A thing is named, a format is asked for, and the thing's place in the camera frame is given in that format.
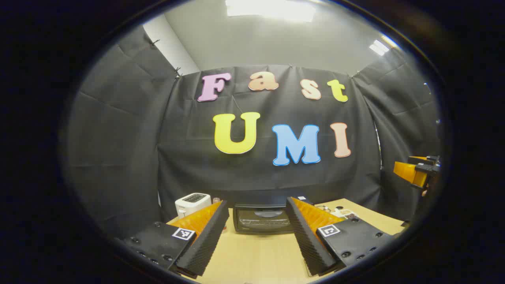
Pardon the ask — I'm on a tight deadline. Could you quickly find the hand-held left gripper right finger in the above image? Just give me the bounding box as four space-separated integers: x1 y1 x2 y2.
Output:
285 196 396 277

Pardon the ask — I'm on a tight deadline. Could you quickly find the black electric oven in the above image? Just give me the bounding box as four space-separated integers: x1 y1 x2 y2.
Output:
232 194 314 236

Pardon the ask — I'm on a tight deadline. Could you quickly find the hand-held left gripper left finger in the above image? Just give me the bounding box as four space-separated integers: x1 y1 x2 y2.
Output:
114 200 230 277

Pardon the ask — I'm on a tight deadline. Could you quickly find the white toaster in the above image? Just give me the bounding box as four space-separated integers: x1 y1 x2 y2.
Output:
175 192 212 219

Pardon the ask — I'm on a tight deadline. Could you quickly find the white divided dish with beans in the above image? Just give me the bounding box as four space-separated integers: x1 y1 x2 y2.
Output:
333 208 360 220

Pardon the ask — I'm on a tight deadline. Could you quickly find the black backdrop cloth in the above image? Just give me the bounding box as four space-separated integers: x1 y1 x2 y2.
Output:
65 26 442 237

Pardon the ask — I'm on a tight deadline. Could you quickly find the ceiling light panel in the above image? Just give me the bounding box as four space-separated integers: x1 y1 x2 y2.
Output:
369 39 391 56
225 0 316 22

